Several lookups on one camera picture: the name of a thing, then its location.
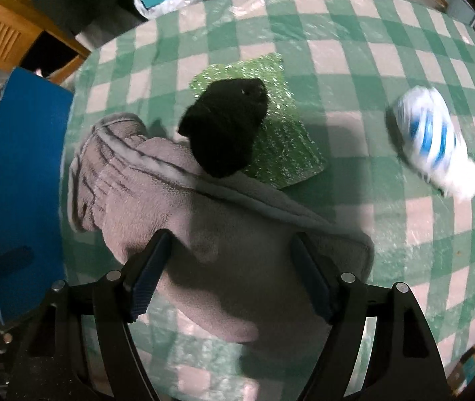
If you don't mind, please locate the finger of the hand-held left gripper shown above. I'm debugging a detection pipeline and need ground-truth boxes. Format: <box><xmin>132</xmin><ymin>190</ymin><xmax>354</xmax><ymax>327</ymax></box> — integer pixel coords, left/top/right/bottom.
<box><xmin>0</xmin><ymin>246</ymin><xmax>34</xmax><ymax>285</ymax></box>

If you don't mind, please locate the wooden louvred cabinet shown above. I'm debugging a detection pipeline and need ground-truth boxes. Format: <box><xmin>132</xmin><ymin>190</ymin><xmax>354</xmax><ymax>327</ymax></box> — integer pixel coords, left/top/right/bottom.
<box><xmin>0</xmin><ymin>0</ymin><xmax>92</xmax><ymax>77</ymax></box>

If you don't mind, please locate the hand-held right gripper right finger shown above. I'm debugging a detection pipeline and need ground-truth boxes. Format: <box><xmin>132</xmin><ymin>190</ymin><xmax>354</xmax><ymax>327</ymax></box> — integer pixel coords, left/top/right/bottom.
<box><xmin>289</xmin><ymin>232</ymin><xmax>451</xmax><ymax>401</ymax></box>

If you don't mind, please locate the white plastic bag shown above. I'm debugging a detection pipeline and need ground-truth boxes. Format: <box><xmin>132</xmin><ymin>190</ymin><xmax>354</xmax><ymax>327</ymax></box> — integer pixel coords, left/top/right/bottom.
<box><xmin>134</xmin><ymin>0</ymin><xmax>214</xmax><ymax>19</ymax></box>

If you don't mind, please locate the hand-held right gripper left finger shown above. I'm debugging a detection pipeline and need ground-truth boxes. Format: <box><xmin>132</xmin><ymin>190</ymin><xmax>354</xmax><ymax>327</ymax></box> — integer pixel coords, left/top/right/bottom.
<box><xmin>7</xmin><ymin>229</ymin><xmax>175</xmax><ymax>401</ymax></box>

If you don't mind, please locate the white blue striped sock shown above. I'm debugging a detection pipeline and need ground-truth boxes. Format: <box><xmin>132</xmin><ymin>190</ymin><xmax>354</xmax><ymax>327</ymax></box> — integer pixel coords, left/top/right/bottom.
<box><xmin>392</xmin><ymin>86</ymin><xmax>475</xmax><ymax>201</ymax></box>

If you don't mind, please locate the green checkered tablecloth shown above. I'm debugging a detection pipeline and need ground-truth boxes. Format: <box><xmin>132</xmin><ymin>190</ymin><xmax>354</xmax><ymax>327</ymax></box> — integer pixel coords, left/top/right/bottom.
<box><xmin>57</xmin><ymin>0</ymin><xmax>475</xmax><ymax>401</ymax></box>

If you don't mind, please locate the black sock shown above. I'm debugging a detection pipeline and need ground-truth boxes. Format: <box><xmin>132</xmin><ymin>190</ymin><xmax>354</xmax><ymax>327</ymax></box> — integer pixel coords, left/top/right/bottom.
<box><xmin>177</xmin><ymin>77</ymin><xmax>269</xmax><ymax>178</ymax></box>

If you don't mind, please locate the green glitter scouring cloth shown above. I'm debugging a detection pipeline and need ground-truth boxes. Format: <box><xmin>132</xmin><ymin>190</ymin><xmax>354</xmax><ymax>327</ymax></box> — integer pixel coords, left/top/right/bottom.
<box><xmin>190</xmin><ymin>52</ymin><xmax>327</xmax><ymax>188</ymax></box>

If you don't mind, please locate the grey fleece cloth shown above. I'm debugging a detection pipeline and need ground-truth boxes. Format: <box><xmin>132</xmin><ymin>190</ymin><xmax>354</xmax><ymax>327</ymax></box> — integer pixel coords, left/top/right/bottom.
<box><xmin>67</xmin><ymin>113</ymin><xmax>375</xmax><ymax>343</ymax></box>

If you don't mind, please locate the blue-edged cardboard box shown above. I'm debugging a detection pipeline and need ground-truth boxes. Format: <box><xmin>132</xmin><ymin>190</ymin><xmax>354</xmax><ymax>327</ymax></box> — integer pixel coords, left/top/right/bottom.
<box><xmin>0</xmin><ymin>67</ymin><xmax>75</xmax><ymax>327</ymax></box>

